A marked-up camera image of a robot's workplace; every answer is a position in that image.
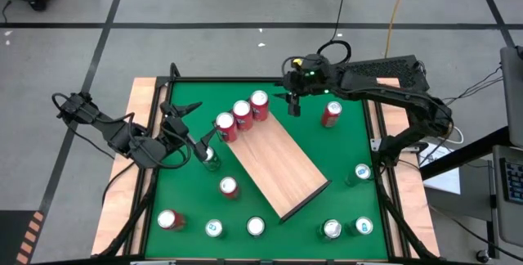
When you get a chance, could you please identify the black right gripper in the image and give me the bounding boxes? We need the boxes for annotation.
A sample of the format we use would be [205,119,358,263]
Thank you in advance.
[272,54,331,118]

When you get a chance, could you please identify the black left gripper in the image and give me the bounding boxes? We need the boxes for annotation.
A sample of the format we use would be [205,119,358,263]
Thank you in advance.
[159,100,220,164]

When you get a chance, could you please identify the red Fanta can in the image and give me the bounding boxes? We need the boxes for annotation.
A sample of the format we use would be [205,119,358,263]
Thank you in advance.
[231,99,254,132]
[248,89,270,122]
[320,100,343,128]
[157,209,187,232]
[218,175,241,200]
[215,111,239,143]

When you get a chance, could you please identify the green Sprite can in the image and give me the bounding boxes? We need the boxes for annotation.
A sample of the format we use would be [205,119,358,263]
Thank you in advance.
[318,218,343,242]
[245,215,267,239]
[199,145,223,173]

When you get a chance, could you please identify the wooden board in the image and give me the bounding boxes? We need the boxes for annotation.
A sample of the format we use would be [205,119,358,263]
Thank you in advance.
[212,109,333,223]

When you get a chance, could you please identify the slim green can blue tab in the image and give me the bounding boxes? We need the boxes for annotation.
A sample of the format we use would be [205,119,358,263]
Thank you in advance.
[203,218,226,240]
[346,215,374,237]
[345,163,373,187]

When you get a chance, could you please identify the black computer case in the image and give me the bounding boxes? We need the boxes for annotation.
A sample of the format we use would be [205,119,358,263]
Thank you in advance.
[338,54,431,109]

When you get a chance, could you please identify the green table mat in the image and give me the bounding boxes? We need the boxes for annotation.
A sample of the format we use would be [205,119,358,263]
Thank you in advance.
[145,81,389,260]

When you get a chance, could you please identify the white paper sheet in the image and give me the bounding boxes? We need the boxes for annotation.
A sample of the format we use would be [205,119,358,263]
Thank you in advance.
[418,141,462,195]

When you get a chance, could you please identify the black mat orange stripes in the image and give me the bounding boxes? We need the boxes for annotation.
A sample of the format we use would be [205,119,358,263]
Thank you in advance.
[0,209,46,265]

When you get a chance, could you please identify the grey monitor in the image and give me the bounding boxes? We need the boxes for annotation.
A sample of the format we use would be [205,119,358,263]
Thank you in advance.
[500,46,523,150]

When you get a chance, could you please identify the black keyboard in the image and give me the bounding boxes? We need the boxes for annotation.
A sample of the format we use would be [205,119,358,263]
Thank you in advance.
[498,157,523,205]

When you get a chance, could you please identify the grey keyboard tray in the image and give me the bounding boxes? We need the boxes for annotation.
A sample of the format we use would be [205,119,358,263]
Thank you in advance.
[492,145,523,248]

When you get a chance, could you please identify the black aluminium rig frame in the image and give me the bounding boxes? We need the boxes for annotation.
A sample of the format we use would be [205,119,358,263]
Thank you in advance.
[92,62,442,265]

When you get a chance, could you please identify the black coiled cable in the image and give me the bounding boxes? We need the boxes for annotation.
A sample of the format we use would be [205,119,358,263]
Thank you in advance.
[315,0,352,66]

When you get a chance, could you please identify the orange extension cable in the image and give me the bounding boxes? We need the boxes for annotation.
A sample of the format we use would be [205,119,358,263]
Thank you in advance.
[383,0,412,60]

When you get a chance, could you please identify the white cable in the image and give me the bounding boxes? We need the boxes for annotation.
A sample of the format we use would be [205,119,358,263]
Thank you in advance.
[447,124,466,146]

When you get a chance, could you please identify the black cable bundle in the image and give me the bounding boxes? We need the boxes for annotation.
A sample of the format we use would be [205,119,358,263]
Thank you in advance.
[440,64,503,110]

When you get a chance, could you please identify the black desk frame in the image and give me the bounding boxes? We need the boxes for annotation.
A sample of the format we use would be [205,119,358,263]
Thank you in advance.
[419,125,512,181]

